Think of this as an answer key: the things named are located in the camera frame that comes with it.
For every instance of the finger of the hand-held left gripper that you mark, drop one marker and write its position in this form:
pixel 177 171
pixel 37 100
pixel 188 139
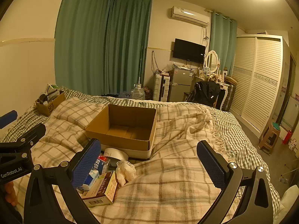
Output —
pixel 8 119
pixel 35 133

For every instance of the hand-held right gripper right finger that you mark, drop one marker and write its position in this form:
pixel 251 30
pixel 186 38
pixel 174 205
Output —
pixel 210 165

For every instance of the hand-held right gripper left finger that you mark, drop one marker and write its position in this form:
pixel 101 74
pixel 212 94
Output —
pixel 85 165

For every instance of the brown and green medicine box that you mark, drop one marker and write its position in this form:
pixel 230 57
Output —
pixel 102 191

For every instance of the white tape roll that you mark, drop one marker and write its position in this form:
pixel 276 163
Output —
pixel 115 155

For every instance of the white tissue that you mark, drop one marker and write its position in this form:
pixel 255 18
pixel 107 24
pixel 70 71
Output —
pixel 126 171

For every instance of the large cardboard box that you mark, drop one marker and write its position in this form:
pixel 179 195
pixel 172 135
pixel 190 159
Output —
pixel 126 121

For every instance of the person's left hand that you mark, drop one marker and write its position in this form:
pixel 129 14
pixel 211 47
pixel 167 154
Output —
pixel 11 194

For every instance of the blue and white small box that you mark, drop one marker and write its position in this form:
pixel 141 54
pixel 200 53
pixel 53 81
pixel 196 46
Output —
pixel 91 179

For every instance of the red and blue packet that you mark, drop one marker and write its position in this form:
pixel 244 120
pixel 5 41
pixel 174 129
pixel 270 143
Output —
pixel 102 164

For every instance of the small cardboard box with items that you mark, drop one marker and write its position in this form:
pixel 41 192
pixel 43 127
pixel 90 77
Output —
pixel 50 106

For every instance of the beige plaid blanket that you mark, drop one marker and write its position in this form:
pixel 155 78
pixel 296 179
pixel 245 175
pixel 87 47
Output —
pixel 168 179

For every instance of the green and white carton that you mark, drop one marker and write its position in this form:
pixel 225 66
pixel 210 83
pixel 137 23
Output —
pixel 52 88

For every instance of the brown plastic stool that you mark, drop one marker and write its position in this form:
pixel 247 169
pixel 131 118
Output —
pixel 268 137

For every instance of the black jacket on chair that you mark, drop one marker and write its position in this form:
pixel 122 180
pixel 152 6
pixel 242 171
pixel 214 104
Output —
pixel 205 93

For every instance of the dark suitcase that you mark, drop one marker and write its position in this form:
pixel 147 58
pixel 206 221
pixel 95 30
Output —
pixel 231 95

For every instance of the white dressing table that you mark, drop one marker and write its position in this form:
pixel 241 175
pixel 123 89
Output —
pixel 224 91

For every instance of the red fire extinguisher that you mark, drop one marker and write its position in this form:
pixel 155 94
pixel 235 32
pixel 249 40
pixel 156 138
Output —
pixel 287 137

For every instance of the silver small fridge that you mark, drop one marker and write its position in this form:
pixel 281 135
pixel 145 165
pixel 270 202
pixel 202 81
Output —
pixel 181 84

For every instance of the white pillow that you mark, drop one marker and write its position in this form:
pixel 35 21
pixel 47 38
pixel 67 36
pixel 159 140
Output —
pixel 290 203

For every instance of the clear water jug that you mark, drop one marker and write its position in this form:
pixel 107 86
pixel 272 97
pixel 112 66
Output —
pixel 137 93

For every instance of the white suitcase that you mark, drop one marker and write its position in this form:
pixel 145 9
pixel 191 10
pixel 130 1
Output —
pixel 160 87

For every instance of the white louvred wardrobe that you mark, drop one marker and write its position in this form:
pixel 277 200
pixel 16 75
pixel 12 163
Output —
pixel 257 79

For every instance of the wide green curtain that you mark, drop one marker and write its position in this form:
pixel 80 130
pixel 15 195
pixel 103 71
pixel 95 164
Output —
pixel 93 46

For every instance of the white oval mirror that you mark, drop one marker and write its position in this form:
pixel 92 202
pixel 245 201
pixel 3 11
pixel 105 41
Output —
pixel 212 60

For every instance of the narrow green curtain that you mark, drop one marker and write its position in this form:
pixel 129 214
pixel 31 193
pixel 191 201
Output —
pixel 222 44

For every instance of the white air conditioner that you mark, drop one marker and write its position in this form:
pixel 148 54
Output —
pixel 189 16

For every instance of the black wall television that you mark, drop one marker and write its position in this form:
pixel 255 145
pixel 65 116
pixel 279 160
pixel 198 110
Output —
pixel 188 50

